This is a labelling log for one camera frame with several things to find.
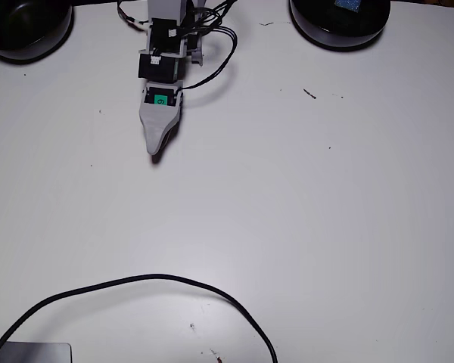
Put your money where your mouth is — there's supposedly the black bowl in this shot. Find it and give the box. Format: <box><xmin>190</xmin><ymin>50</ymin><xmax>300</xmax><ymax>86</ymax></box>
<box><xmin>288</xmin><ymin>0</ymin><xmax>392</xmax><ymax>51</ymax></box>
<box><xmin>0</xmin><ymin>0</ymin><xmax>74</xmax><ymax>62</ymax></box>

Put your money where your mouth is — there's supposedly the black wrist servo wire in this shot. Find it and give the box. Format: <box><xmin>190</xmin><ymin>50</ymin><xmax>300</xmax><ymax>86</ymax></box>
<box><xmin>179</xmin><ymin>0</ymin><xmax>238</xmax><ymax>31</ymax></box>

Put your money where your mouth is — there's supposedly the black gripper servo wire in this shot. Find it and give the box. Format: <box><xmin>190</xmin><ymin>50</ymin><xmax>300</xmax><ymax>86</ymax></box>
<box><xmin>179</xmin><ymin>25</ymin><xmax>238</xmax><ymax>91</ymax></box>

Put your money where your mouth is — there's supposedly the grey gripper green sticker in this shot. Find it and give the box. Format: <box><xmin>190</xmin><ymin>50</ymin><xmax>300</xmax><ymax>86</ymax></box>
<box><xmin>138</xmin><ymin>80</ymin><xmax>186</xmax><ymax>156</ymax></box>

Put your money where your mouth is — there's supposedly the long black power cable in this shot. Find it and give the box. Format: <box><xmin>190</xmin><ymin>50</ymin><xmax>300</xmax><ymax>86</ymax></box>
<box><xmin>0</xmin><ymin>273</ymin><xmax>279</xmax><ymax>363</ymax></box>

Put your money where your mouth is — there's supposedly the red and black wire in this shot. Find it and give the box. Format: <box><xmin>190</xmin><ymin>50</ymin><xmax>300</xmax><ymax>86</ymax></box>
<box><xmin>116</xmin><ymin>0</ymin><xmax>154</xmax><ymax>30</ymax></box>

